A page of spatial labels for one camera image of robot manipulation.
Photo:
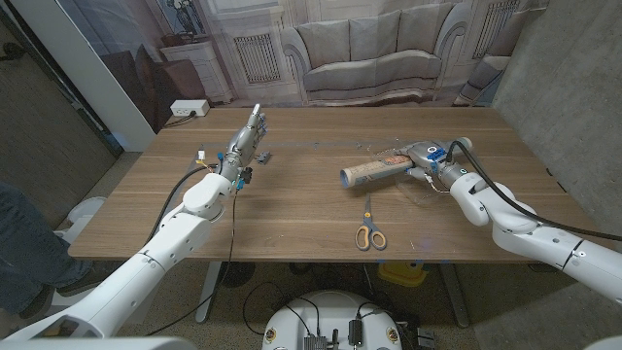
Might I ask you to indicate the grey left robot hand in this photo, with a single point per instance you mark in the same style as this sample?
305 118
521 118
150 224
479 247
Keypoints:
245 143

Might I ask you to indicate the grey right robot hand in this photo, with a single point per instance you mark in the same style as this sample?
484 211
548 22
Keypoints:
427 155

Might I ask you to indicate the paper map tube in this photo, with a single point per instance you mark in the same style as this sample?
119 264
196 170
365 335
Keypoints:
369 172

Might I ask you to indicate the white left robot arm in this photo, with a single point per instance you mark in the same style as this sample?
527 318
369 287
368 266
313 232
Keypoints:
170 243

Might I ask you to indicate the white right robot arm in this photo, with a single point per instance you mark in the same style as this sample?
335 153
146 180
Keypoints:
544 238

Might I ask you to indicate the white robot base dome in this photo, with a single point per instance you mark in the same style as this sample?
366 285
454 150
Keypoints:
330 311

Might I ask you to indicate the clear plastic clamshell container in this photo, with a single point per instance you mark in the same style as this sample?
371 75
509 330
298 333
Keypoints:
418 192

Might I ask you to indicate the grey binder clip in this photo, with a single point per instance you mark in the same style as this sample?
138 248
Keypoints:
264 157

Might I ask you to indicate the white power strip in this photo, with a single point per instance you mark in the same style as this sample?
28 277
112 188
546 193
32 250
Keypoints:
189 107

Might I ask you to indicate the printed living room backdrop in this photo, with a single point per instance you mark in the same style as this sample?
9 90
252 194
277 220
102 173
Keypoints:
369 48

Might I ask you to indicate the yellow object under table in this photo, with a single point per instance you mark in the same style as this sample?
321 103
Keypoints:
401 274

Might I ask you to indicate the black round floor object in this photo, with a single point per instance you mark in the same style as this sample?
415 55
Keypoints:
236 273

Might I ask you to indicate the white table leg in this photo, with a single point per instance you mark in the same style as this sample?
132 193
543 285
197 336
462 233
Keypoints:
454 296
208 291

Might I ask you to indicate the white floor stand base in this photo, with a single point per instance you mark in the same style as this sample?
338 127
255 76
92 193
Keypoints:
85 209

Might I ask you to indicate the person in jeans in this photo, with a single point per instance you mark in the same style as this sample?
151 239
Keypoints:
24 248

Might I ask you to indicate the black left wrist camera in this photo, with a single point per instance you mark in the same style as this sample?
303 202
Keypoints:
245 176

